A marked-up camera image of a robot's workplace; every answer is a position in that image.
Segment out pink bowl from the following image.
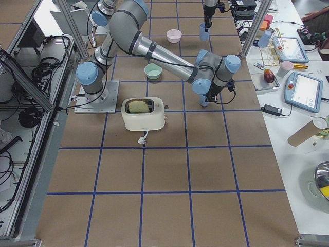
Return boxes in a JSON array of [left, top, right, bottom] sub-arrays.
[[166, 29, 182, 43]]

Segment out metal tray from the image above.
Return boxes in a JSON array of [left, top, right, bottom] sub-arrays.
[[251, 73, 281, 93]]

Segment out orange sticky note block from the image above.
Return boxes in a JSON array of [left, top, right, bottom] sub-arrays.
[[259, 20, 270, 31]]

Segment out upside-down blue cup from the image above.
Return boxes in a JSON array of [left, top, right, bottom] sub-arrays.
[[258, 30, 272, 48]]

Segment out cream white toaster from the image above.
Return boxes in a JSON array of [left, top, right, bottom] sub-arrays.
[[121, 97, 166, 131]]

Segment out black power adapter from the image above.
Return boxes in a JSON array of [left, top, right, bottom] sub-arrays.
[[261, 104, 282, 116]]

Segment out red apple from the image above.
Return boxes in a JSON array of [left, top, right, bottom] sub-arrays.
[[263, 69, 275, 84]]

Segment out mint green bowl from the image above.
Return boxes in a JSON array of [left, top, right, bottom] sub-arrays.
[[144, 63, 162, 80]]

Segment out toast slice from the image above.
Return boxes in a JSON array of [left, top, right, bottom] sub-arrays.
[[127, 100, 149, 113]]

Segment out white pink cup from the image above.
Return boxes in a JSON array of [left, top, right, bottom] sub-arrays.
[[277, 61, 294, 78]]

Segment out far teach pendant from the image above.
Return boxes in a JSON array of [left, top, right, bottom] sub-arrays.
[[272, 36, 309, 63]]

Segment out teach pendant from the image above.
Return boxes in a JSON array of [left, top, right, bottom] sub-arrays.
[[284, 72, 323, 113], [272, 36, 309, 63]]

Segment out near teach pendant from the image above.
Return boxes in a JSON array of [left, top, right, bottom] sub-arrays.
[[284, 72, 323, 113]]

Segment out cardboard tube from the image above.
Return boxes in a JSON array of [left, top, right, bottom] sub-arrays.
[[287, 118, 327, 147]]

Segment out metal bowl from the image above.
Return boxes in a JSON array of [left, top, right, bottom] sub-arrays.
[[315, 161, 328, 201]]

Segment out aluminium frame post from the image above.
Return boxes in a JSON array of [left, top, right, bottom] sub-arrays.
[[240, 0, 272, 59]]

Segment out gold wire rack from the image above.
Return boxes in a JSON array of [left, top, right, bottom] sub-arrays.
[[260, 28, 280, 66]]

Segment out white toaster cord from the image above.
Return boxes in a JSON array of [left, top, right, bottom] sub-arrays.
[[138, 130, 149, 145]]

